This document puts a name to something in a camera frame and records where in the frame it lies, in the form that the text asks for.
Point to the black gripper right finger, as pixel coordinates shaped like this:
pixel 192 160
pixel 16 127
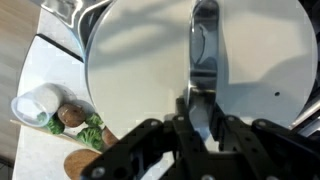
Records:
pixel 266 146

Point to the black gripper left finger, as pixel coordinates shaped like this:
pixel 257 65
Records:
pixel 150 146

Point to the brown toy mushroom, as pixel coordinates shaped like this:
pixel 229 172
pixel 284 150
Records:
pixel 108 136
pixel 71 115

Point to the large green toy broccoli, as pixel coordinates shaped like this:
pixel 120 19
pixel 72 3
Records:
pixel 90 137

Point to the small green toy broccoli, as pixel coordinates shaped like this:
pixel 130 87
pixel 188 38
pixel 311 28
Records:
pixel 94 120
pixel 55 126

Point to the round wooden coaster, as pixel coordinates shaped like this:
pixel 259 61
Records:
pixel 78 163

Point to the light wooden cutting board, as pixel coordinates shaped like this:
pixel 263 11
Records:
pixel 30 128

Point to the clear plastic cup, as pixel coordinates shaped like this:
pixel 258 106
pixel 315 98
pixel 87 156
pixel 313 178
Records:
pixel 33 103

